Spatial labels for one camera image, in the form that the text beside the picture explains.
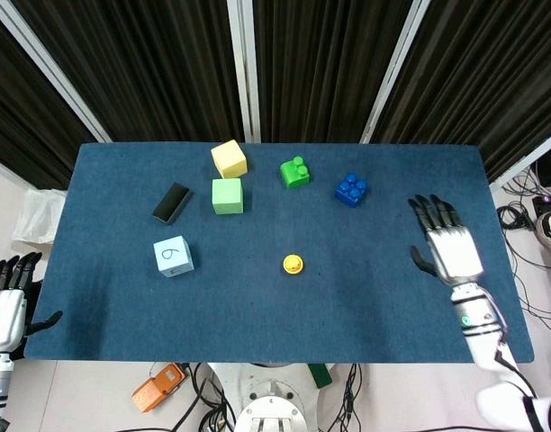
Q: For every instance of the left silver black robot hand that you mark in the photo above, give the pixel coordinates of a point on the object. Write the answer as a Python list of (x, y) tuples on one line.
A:
[(5, 315)]

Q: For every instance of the light blue numbered cube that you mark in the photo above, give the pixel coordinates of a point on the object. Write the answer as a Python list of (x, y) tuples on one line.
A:
[(172, 256)]

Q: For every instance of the yellow scalloped toy cup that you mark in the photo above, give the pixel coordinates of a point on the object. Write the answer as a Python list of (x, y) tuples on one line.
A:
[(301, 270)]

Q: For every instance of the green flat block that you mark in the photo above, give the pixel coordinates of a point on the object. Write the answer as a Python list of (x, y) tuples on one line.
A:
[(321, 375)]

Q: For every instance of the dark pleated curtain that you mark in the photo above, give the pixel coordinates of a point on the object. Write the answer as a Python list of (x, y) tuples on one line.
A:
[(145, 67), (23, 126), (482, 81), (320, 67)]

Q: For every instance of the white frame post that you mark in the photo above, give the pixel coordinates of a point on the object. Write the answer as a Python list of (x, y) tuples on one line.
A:
[(55, 76), (245, 67), (527, 164), (392, 76)]

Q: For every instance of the green foam cube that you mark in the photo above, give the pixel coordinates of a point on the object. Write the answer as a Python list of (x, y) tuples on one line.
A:
[(228, 195)]

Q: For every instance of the white plastic bag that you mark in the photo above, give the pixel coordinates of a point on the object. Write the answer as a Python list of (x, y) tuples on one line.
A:
[(39, 216)]

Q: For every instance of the yellow toy chick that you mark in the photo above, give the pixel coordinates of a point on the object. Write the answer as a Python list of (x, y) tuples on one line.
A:
[(293, 262)]

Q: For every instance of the orange foot pedal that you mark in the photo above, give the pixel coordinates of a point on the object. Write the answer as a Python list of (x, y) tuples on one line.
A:
[(156, 389)]

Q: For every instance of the blue studded building brick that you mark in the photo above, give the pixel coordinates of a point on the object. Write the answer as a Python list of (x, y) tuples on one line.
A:
[(351, 193)]

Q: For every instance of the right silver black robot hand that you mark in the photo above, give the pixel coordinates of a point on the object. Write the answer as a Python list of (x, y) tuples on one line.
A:
[(455, 254)]

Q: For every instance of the blue table cloth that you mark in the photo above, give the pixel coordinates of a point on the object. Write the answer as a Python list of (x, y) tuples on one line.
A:
[(257, 315)]

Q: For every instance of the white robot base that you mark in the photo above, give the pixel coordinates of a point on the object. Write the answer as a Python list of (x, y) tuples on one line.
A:
[(271, 400)]

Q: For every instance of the green rounded building brick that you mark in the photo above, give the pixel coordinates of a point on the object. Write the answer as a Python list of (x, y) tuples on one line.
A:
[(293, 177)]

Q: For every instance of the black electronic device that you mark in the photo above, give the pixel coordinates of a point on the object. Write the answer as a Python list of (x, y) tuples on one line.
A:
[(548, 204)]

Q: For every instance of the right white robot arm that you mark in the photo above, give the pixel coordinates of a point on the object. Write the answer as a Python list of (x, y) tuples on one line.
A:
[(480, 324)]

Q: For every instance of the black board eraser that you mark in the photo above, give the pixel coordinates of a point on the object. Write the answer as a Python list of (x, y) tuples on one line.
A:
[(169, 204)]

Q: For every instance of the yellow foam cube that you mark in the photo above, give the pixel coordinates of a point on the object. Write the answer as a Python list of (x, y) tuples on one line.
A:
[(229, 157)]

